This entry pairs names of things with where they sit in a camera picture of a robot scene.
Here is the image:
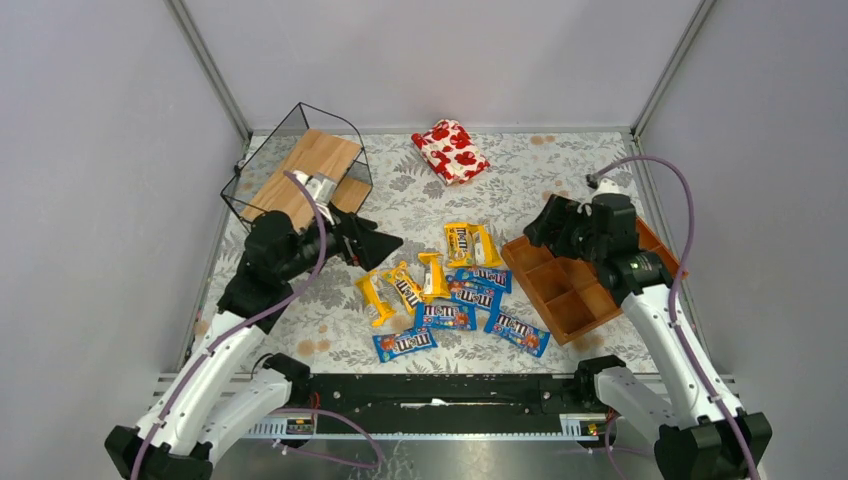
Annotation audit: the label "yellow m&m bag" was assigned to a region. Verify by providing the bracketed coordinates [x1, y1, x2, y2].
[355, 271, 395, 328]
[469, 224, 503, 268]
[444, 222, 474, 268]
[418, 252, 451, 303]
[381, 261, 423, 315]

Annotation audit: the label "blue m&m bag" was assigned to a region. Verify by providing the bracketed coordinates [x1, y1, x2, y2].
[484, 312, 551, 358]
[372, 327, 438, 363]
[414, 304, 477, 331]
[454, 266, 512, 294]
[447, 276, 503, 313]

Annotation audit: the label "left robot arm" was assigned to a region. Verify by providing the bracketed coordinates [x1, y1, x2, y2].
[105, 171, 403, 479]

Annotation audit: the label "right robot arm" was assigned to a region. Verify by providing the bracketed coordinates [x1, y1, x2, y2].
[524, 193, 772, 479]

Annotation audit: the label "orange compartment tray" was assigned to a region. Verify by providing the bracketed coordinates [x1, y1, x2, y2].
[500, 217, 689, 346]

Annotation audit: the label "floral table mat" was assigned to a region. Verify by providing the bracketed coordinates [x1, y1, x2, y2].
[239, 132, 655, 374]

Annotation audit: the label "red white floral pouch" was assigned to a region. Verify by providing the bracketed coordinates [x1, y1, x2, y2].
[411, 119, 491, 186]

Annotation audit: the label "black wire wooden shelf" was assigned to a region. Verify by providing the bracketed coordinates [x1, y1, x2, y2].
[220, 102, 373, 230]

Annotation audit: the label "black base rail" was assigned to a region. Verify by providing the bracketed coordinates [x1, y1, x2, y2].
[248, 374, 613, 441]

